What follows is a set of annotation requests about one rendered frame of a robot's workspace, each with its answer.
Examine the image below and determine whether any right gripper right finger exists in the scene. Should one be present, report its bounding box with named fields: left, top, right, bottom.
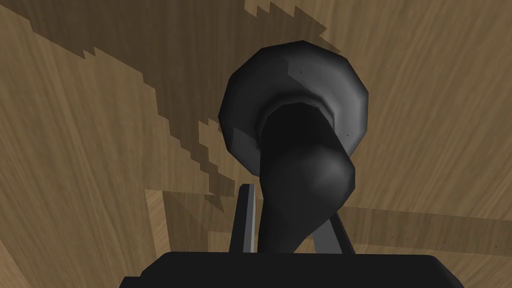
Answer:
left=311, top=211, right=356, bottom=255

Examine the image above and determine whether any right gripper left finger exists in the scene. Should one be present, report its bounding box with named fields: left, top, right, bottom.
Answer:
left=228, top=183, right=257, bottom=254

